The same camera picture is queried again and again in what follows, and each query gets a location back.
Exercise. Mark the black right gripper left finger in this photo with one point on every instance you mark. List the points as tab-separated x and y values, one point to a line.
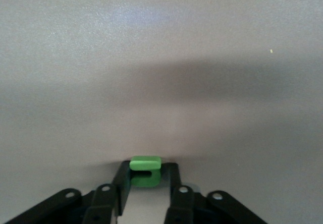
101	203

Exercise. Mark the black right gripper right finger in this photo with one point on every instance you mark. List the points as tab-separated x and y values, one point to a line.
186	206

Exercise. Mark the green foam letter n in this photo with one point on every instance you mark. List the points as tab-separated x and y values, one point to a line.
145	164

